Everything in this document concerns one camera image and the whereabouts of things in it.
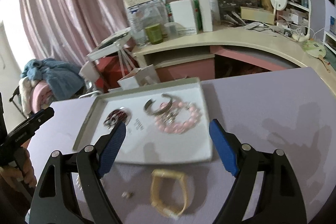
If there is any person's left hand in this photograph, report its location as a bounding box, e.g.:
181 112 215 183
1 148 37 192

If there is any silver cuff bracelet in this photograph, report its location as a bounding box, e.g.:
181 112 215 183
143 93 176 117

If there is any white folding stand table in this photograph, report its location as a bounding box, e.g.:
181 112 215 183
80 27 137 92

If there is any yellow wrist watch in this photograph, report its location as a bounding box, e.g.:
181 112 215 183
150 169 190 220

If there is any blue fluffy blanket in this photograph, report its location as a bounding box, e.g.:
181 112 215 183
21 58 85 101

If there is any tall white carton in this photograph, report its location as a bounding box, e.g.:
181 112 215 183
199 0 213 32

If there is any dark red bead necklace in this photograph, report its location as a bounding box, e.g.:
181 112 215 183
102 106 131 131

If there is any pink bead bracelet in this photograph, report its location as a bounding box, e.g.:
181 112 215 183
154 101 203 135

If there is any white desk lamp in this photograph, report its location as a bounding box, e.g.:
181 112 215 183
282 0 312 42

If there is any small silver earring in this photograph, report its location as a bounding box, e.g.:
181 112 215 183
122 192 134 199

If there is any pink folded blanket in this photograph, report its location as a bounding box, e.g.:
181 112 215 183
19 77 56 117

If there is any green hand fan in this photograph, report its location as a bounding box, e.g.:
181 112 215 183
302 40 330 73

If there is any white cardboard box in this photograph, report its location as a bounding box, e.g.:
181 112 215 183
170 0 198 36

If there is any cream curved desk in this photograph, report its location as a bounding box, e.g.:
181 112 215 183
132 26 335 93

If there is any green glass jar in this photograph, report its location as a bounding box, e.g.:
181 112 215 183
145 23 163 44

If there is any clear plastic storage box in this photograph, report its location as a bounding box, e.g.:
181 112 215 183
123 0 169 47

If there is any grey shallow box tray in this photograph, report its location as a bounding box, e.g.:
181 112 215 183
73 78 213 165

